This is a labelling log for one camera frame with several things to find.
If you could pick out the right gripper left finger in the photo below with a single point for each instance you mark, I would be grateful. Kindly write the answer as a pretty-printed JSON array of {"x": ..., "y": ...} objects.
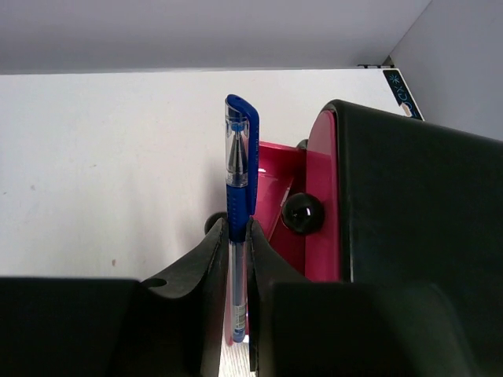
[{"x": 167, "y": 325}]

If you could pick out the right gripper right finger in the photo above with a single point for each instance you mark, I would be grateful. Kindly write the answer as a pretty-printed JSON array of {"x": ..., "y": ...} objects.
[{"x": 301, "y": 328}]

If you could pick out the black pink drawer organizer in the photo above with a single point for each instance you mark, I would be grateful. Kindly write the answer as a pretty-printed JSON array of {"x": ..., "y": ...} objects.
[{"x": 379, "y": 198}]

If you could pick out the blue gel pen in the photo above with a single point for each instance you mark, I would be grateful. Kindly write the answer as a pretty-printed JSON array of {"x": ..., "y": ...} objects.
[{"x": 242, "y": 175}]

